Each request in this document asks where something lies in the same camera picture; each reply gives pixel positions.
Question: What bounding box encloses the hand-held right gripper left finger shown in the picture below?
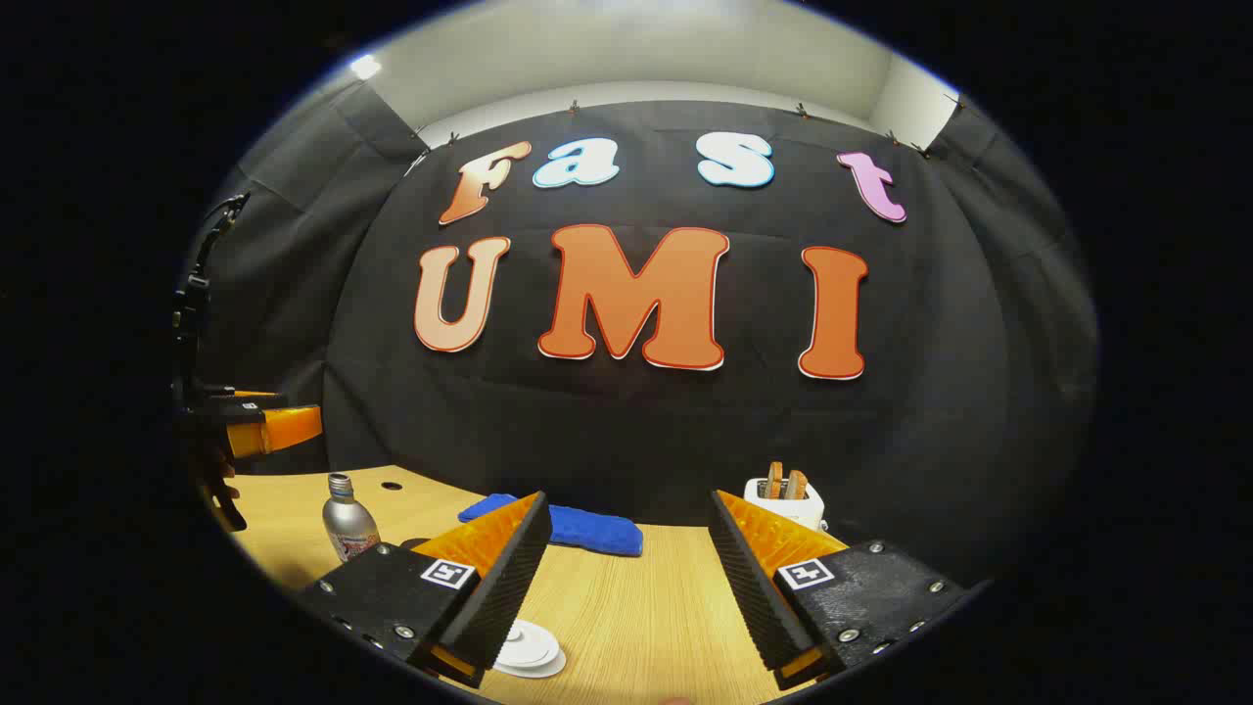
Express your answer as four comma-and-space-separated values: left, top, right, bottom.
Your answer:
294, 492, 554, 689

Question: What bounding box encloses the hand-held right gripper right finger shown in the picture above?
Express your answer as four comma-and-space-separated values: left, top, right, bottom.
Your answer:
707, 490, 980, 691

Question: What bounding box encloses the white teacup lid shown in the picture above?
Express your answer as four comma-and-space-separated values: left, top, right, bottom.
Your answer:
497, 619, 562, 670

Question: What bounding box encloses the silver water bottle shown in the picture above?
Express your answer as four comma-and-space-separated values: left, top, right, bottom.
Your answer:
322, 473, 381, 564

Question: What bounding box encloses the white toaster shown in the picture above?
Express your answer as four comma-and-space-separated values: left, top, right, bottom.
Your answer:
744, 477, 826, 532

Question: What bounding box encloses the blue towel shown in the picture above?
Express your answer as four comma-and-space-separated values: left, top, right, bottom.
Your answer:
458, 493, 644, 558

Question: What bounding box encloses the black backdrop cloth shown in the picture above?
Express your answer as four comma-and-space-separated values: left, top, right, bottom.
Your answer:
181, 83, 1102, 588

